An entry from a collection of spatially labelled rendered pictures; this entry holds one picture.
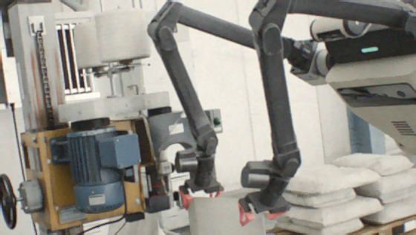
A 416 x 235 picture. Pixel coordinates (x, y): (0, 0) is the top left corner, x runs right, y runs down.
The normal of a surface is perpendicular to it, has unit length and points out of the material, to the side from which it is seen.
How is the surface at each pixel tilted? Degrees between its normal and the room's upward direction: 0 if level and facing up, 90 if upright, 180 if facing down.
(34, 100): 90
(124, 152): 90
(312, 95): 90
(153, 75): 90
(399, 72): 40
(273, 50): 119
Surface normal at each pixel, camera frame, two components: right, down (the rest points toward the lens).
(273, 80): 0.18, 0.52
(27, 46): 0.50, -0.02
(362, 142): -0.86, 0.14
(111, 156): -0.58, 0.11
